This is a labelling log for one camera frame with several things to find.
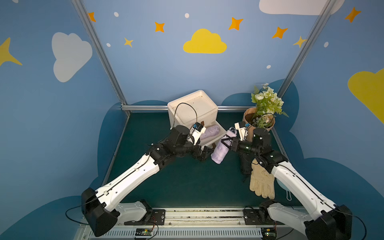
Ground lilac umbrella black strap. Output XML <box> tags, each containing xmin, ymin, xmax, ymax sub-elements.
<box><xmin>199</xmin><ymin>125</ymin><xmax>221</xmax><ymax>142</ymax></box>

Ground lilac umbrella with strap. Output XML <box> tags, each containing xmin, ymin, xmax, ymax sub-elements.
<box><xmin>211</xmin><ymin>127</ymin><xmax>237</xmax><ymax>164</ymax></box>

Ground drawer with brown handle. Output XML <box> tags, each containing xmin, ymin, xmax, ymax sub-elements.
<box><xmin>198</xmin><ymin>121</ymin><xmax>227</xmax><ymax>147</ymax></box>

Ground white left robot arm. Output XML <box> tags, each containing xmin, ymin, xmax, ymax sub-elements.
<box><xmin>81</xmin><ymin>123</ymin><xmax>213</xmax><ymax>237</ymax></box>

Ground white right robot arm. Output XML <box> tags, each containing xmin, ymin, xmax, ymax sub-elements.
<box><xmin>226</xmin><ymin>129</ymin><xmax>353</xmax><ymax>240</ymax></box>

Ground white drawer cabinet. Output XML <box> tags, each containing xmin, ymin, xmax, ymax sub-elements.
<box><xmin>167</xmin><ymin>90</ymin><xmax>226</xmax><ymax>147</ymax></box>

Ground terracotta flower pot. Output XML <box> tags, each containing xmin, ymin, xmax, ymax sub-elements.
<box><xmin>243</xmin><ymin>107</ymin><xmax>276</xmax><ymax>142</ymax></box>

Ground beige work glove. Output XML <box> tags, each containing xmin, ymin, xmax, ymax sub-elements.
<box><xmin>250</xmin><ymin>159</ymin><xmax>275</xmax><ymax>200</ymax></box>

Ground white green artificial flowers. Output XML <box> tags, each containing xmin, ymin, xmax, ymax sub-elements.
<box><xmin>251</xmin><ymin>83</ymin><xmax>289</xmax><ymax>129</ymax></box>

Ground light blue hand brush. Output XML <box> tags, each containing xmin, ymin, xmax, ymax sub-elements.
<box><xmin>276</xmin><ymin>179</ymin><xmax>292</xmax><ymax>201</ymax></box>

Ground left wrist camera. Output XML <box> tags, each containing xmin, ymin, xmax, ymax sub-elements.
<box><xmin>190</xmin><ymin>122</ymin><xmax>206</xmax><ymax>146</ymax></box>

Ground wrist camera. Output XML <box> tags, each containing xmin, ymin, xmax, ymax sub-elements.
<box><xmin>235</xmin><ymin>122</ymin><xmax>250</xmax><ymax>141</ymax></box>
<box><xmin>190</xmin><ymin>122</ymin><xmax>206</xmax><ymax>146</ymax></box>

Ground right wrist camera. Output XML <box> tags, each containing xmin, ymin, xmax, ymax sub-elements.
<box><xmin>235</xmin><ymin>122</ymin><xmax>250</xmax><ymax>141</ymax></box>

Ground aluminium left corner post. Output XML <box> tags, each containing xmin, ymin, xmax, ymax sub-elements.
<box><xmin>72</xmin><ymin>0</ymin><xmax>131</xmax><ymax>117</ymax></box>

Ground aluminium corner post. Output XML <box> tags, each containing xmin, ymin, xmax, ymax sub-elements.
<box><xmin>278</xmin><ymin>0</ymin><xmax>338</xmax><ymax>98</ymax></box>
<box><xmin>72</xmin><ymin>0</ymin><xmax>131</xmax><ymax>117</ymax></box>

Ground aluminium back frame rail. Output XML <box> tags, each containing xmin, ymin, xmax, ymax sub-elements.
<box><xmin>121</xmin><ymin>105</ymin><xmax>254</xmax><ymax>112</ymax></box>

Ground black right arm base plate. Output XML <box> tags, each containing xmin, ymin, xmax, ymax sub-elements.
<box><xmin>243</xmin><ymin>208</ymin><xmax>269</xmax><ymax>226</ymax></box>

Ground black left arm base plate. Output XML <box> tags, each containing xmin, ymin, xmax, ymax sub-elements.
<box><xmin>124</xmin><ymin>209</ymin><xmax>166</xmax><ymax>226</ymax></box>

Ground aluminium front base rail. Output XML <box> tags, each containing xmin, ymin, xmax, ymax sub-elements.
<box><xmin>73</xmin><ymin>206</ymin><xmax>310</xmax><ymax>240</ymax></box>

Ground aluminium right corner post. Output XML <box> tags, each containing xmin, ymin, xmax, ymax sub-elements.
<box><xmin>278</xmin><ymin>0</ymin><xmax>338</xmax><ymax>98</ymax></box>

